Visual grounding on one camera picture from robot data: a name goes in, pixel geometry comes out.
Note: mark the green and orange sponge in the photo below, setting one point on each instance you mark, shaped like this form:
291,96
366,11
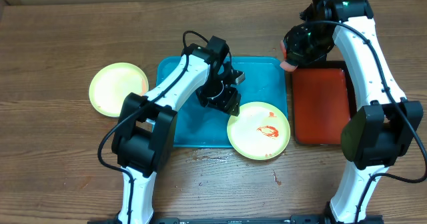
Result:
285,65

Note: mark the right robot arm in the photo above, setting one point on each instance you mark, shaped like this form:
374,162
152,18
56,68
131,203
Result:
385,122

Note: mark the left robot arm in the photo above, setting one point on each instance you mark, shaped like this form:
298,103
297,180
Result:
144,135

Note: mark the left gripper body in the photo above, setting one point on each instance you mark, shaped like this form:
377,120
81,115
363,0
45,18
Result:
215,92

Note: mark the yellow-green plate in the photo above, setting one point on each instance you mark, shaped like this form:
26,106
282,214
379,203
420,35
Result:
112,84
260,132

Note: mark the teal plastic tray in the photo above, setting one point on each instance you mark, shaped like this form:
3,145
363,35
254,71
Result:
200,127

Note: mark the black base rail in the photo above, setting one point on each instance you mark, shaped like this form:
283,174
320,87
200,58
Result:
294,219

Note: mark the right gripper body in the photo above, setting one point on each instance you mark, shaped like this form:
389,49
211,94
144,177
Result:
309,47

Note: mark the black tray with red liquid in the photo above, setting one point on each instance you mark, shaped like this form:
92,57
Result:
323,102

